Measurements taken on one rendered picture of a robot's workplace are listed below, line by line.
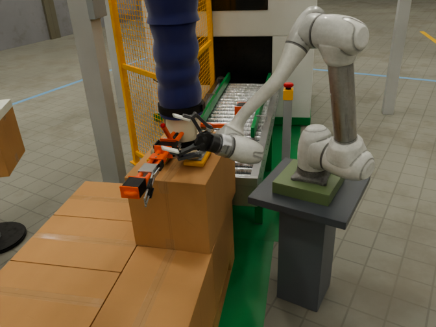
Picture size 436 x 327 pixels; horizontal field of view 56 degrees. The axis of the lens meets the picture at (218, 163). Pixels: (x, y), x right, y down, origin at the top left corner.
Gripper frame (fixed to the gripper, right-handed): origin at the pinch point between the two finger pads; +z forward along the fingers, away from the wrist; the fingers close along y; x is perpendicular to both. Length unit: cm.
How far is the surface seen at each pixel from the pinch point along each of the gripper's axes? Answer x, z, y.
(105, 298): -1, 2, 81
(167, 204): 21, -18, 42
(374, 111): 252, -338, -7
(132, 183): -4.3, 8.8, 22.0
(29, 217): 170, 27, 158
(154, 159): 17.0, -3.8, 19.3
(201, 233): 12, -37, 50
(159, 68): 45.2, -1.4, -13.7
